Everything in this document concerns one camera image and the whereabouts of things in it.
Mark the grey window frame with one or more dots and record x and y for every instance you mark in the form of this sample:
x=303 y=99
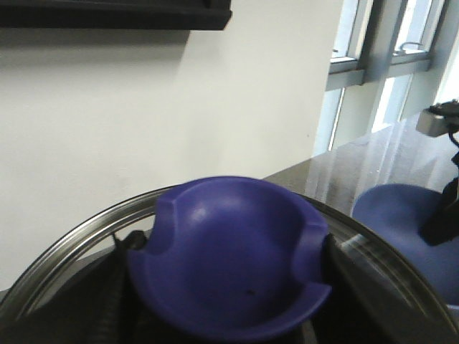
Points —
x=388 y=62

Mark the blue ceramic bowl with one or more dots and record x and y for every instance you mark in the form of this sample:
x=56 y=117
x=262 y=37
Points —
x=396 y=212

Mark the glass lid with blue knob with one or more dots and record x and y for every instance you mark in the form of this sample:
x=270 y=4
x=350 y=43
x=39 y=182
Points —
x=227 y=260

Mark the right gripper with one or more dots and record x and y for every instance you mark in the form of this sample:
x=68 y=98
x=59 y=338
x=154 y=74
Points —
x=437 y=120

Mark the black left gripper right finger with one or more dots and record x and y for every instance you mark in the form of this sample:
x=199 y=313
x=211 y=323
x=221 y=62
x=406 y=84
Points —
x=359 y=310

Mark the black range hood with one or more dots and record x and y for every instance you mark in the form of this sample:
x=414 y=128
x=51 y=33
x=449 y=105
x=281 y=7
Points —
x=174 y=15

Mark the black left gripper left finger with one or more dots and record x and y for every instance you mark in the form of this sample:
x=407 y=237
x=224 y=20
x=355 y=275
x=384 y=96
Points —
x=99 y=306

